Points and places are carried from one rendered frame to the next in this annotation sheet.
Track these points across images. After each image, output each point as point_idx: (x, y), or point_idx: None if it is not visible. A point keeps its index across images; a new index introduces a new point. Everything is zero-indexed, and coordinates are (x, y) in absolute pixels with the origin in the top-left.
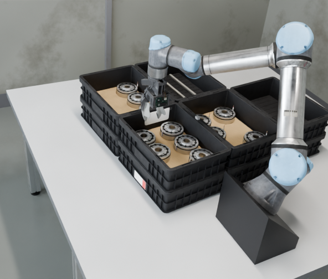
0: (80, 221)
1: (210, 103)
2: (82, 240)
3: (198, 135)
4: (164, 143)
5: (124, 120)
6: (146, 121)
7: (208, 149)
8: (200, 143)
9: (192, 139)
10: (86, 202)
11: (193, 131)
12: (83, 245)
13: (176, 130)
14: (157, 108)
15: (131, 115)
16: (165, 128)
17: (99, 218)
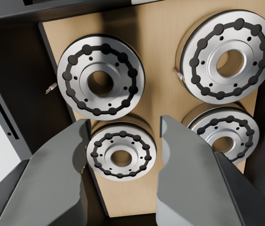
0: None
1: None
2: None
3: None
4: (165, 99)
5: None
6: (140, 2)
7: (253, 170)
8: (258, 144)
9: (243, 141)
10: None
11: None
12: None
13: (230, 86)
14: (166, 151)
15: (28, 12)
16: (205, 57)
17: (13, 155)
